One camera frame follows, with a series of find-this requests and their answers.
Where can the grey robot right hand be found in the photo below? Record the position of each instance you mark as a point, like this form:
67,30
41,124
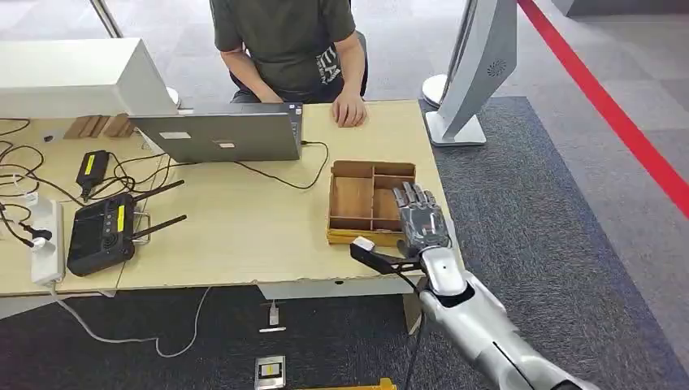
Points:
422,220

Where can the silver kiosk stand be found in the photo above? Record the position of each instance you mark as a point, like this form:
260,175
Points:
473,75

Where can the wooden card box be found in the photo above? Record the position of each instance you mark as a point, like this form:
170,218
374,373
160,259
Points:
352,199

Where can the grey metal post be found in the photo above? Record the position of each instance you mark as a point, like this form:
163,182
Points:
106,19

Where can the person's left hand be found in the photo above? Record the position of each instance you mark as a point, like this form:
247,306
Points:
349,110

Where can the black power adapter yellow label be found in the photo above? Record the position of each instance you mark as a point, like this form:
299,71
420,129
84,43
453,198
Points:
92,169

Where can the wooden block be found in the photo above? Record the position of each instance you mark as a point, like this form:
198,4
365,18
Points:
96,126
76,127
119,125

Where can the grey laptop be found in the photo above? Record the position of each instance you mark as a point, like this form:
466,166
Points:
226,134

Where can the yellow frame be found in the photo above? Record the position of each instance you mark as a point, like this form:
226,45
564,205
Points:
355,386

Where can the black plug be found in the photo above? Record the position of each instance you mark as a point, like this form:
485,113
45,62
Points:
37,232

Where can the black remote controller with antennas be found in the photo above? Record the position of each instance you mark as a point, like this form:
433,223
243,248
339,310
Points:
99,237

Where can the person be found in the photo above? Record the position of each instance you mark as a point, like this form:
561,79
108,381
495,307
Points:
285,43

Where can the white power strip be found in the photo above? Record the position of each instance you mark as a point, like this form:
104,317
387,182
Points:
47,253

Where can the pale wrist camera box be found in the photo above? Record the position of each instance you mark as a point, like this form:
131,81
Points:
366,245

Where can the large white box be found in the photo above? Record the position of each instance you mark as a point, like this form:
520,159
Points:
70,78

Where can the dark grey carpet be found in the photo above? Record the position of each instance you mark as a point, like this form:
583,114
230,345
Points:
538,226

